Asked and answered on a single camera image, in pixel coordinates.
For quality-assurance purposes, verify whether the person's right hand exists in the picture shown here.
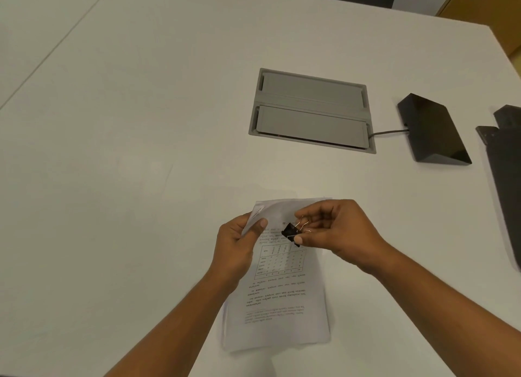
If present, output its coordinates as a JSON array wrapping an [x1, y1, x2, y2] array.
[[294, 199, 391, 276]]

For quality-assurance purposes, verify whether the person's left hand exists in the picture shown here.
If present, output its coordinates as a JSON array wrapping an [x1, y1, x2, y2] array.
[[207, 212, 269, 295]]

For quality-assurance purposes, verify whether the black binder clip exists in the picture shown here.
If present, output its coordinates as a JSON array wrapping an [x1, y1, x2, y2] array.
[[281, 218, 313, 248]]

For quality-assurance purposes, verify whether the stack of printed white papers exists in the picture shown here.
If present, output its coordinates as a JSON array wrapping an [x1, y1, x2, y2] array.
[[222, 197, 333, 352]]

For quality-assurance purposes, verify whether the person's right forearm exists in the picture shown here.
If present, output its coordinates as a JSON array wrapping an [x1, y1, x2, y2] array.
[[368, 242, 521, 377]]

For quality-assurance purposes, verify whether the person's left forearm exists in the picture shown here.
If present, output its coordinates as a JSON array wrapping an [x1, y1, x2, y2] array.
[[104, 267, 233, 377]]

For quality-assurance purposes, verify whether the black wedge-shaped device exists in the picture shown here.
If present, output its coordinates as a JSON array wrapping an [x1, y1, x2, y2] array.
[[397, 93, 473, 166]]

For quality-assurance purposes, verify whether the black flat device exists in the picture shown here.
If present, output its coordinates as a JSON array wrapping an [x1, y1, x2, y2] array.
[[475, 104, 521, 272]]

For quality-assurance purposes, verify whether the wooden cabinet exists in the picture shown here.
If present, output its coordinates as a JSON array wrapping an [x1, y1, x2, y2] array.
[[436, 0, 521, 59]]

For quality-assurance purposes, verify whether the grey table cable box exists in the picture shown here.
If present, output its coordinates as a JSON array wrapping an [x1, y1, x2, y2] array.
[[248, 68, 377, 154]]

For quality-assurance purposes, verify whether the grey cable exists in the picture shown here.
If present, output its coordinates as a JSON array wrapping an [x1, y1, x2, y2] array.
[[367, 129, 410, 139]]

